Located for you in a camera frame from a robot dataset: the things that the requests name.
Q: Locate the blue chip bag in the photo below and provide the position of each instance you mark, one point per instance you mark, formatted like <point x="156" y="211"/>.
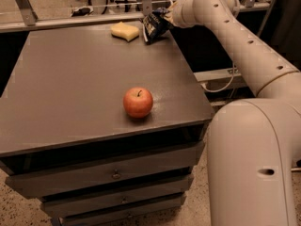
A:
<point x="156" y="24"/>

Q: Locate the grey floor beam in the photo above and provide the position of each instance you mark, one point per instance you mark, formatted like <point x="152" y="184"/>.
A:
<point x="219" y="80"/>

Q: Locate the grey metal rail frame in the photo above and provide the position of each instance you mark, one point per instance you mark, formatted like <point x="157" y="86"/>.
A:
<point x="20" y="15"/>

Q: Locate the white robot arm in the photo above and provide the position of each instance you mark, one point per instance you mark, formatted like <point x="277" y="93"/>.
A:
<point x="252" y="143"/>

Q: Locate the yellow sponge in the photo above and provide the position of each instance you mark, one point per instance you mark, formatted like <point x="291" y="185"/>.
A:
<point x="124" y="31"/>

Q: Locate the top drawer knob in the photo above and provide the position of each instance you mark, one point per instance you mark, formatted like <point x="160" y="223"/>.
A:
<point x="116" y="175"/>

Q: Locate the red apple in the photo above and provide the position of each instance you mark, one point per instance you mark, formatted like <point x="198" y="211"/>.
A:
<point x="137" y="102"/>

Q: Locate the grey drawer cabinet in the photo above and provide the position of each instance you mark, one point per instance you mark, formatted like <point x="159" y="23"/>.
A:
<point x="64" y="130"/>

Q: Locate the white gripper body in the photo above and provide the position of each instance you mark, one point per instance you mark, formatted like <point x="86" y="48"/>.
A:
<point x="180" y="15"/>

